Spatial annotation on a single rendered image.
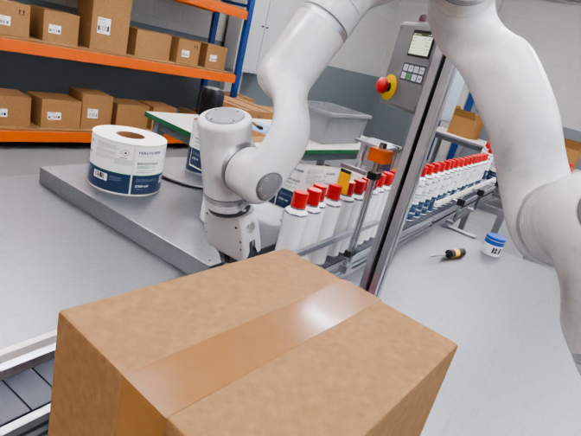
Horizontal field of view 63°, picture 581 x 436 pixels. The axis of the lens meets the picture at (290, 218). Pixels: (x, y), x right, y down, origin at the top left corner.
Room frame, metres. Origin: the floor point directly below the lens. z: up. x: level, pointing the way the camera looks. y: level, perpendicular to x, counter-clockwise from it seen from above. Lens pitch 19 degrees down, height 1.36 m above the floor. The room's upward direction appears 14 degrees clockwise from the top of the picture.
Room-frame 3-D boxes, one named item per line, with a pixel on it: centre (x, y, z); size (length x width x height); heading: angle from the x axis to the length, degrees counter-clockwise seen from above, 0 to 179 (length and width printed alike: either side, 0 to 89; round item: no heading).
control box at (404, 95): (1.17, -0.22, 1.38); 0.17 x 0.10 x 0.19; 25
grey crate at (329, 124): (3.53, -0.08, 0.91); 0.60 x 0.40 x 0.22; 147
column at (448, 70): (1.09, -0.24, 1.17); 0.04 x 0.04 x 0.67; 60
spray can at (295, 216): (0.97, -0.01, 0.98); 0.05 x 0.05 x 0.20
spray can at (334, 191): (1.10, -0.09, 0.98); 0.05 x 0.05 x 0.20
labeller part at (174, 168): (1.57, 0.35, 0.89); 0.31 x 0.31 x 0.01
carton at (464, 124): (6.72, -1.99, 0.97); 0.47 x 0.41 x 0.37; 140
